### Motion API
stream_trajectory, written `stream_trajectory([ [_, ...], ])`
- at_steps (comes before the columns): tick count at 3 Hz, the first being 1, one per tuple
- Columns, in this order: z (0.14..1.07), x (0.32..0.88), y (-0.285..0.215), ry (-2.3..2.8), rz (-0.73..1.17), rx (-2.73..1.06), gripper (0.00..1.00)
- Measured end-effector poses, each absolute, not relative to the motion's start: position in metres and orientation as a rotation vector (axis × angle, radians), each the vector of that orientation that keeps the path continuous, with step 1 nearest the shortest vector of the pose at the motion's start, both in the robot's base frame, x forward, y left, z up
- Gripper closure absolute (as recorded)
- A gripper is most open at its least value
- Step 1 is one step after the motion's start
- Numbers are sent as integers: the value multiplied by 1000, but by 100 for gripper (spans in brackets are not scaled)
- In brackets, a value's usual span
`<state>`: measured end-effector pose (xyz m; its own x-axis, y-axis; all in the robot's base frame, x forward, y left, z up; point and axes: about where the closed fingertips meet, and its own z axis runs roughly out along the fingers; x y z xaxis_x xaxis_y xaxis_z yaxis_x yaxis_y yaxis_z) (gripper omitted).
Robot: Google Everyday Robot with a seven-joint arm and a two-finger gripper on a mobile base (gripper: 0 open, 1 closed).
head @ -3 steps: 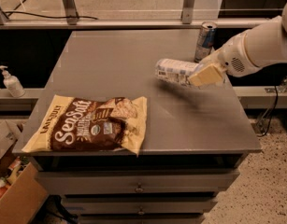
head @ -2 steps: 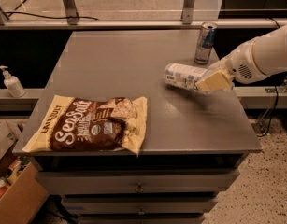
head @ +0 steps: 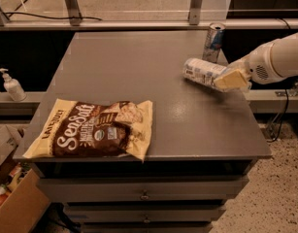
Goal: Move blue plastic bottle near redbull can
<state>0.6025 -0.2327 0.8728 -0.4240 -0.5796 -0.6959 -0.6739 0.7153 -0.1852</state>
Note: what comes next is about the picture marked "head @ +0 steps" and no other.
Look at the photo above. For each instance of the clear plastic water bottle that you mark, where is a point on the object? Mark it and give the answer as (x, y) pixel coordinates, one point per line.
(205, 72)

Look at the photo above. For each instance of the metal railing post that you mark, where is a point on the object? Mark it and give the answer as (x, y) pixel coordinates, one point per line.
(194, 12)
(74, 14)

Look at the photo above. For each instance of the left metal railing post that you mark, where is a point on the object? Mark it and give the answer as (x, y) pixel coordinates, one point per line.
(74, 14)

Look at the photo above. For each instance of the sea salt chips bag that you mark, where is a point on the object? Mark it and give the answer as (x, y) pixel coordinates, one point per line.
(81, 129)

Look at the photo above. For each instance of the cardboard box with items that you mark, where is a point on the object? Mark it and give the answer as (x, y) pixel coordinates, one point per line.
(22, 203)

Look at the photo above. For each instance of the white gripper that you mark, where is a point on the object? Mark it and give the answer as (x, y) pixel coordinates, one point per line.
(256, 66)

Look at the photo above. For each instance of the grey drawer cabinet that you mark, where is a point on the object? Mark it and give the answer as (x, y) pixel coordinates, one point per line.
(203, 142)

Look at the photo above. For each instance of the white pump dispenser bottle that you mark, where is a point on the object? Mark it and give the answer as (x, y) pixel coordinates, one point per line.
(12, 86)

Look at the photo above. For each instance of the right metal railing post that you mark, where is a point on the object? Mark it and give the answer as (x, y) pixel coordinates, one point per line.
(194, 12)

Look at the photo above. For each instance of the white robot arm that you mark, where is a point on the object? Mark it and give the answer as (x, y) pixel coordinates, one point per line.
(285, 56)

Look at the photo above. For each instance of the redbull can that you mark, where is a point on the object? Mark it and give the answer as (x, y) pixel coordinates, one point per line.
(213, 42)

